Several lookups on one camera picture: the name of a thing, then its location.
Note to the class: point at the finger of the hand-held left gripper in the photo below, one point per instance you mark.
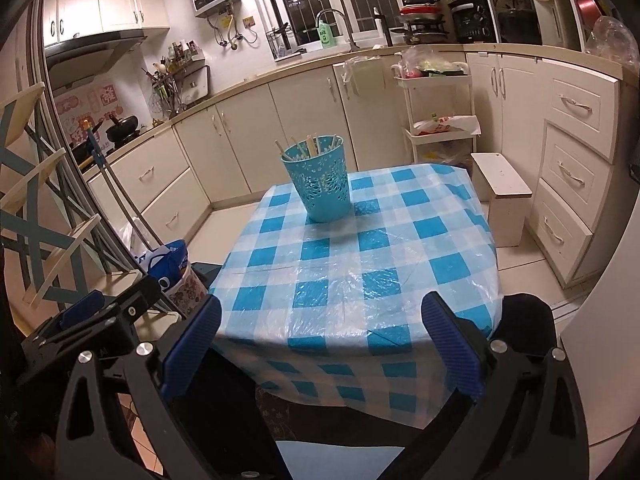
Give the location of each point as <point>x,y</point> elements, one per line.
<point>82,310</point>
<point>130,310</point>

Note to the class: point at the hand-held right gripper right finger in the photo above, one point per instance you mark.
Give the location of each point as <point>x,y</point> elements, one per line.
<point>452,345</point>

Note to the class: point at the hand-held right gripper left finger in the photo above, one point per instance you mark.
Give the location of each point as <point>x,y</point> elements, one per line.
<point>192,345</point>

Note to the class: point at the blue perforated plastic holder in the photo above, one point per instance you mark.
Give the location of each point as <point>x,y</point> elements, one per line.
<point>320,190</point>

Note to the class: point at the bunch of wooden chopsticks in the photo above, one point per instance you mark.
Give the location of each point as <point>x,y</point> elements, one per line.
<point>311,146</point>

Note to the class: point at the floral trash bin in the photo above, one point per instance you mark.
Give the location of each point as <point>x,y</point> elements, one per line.
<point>187,292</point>

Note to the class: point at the blue white plastic bag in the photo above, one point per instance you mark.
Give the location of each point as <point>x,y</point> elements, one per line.
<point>167,265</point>

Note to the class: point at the blue white checked tablecloth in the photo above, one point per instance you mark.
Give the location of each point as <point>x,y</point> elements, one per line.
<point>350,260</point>

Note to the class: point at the white step stool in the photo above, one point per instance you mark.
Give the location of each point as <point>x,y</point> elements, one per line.
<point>500,180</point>

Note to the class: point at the black wok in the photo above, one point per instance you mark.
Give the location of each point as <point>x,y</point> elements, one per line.
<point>122,130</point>

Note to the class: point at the pink backsplash stickers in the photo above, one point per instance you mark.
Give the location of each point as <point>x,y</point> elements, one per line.
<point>75,115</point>

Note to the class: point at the wooden folding shelf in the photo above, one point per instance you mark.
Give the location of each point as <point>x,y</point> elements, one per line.
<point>22,100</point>

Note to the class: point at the grey range hood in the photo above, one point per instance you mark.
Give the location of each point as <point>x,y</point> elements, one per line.
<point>85,55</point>

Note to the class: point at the white base kitchen cabinets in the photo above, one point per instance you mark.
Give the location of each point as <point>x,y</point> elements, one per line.
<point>300,105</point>

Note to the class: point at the white rolling cart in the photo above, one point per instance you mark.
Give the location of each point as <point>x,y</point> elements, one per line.
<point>435,81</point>

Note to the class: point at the white hanging plastic bag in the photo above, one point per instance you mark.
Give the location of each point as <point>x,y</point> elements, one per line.
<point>357,67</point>

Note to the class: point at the chrome kitchen faucet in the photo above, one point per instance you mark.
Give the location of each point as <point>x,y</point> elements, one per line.
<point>352,35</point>

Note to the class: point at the green dish soap bottle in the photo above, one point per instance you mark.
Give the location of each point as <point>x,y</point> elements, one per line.
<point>326,37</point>

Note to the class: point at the rack of stacked pans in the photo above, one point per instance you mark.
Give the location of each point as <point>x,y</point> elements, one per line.
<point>420,12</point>

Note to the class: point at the white electric kettle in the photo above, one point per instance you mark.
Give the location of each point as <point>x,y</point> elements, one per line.
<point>550,15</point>

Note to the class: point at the dark kitchen window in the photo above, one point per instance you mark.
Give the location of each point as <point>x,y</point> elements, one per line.
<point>300,5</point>

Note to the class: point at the white shelf unit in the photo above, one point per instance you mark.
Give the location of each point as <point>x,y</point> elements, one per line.
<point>567,5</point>

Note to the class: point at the red pot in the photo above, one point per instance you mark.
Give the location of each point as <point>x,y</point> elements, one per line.
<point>587,10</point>

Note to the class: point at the metal wall utensil rack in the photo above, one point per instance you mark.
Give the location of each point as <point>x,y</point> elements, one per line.
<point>187,60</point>

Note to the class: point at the white upper wall cabinets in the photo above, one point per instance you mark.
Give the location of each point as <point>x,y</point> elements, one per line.
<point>100,5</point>

